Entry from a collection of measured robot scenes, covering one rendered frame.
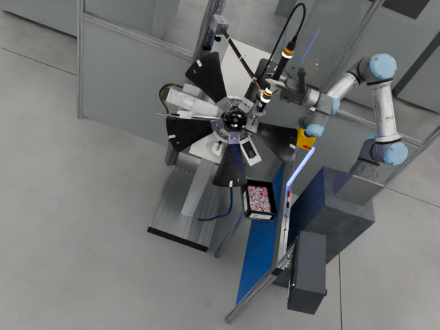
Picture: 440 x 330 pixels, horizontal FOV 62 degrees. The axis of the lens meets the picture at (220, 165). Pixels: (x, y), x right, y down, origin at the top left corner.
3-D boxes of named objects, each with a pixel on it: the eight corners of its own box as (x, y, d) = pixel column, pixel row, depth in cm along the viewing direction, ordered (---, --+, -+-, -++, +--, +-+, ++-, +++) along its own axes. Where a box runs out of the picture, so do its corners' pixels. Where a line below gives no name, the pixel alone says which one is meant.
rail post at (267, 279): (226, 316, 245) (271, 266, 188) (232, 318, 245) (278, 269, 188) (224, 322, 242) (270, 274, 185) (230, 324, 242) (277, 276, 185)
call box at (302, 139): (294, 129, 234) (301, 118, 227) (308, 135, 235) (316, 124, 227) (292, 146, 223) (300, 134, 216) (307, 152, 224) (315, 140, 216)
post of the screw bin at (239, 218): (214, 254, 271) (252, 192, 213) (218, 254, 272) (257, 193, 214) (214, 257, 269) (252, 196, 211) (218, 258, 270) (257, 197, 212)
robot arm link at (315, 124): (313, 135, 182) (321, 115, 181) (324, 137, 171) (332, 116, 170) (300, 130, 180) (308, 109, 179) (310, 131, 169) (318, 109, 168)
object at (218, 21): (207, 25, 214) (211, 12, 208) (219, 26, 217) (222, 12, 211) (214, 35, 209) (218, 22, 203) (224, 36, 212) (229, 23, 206)
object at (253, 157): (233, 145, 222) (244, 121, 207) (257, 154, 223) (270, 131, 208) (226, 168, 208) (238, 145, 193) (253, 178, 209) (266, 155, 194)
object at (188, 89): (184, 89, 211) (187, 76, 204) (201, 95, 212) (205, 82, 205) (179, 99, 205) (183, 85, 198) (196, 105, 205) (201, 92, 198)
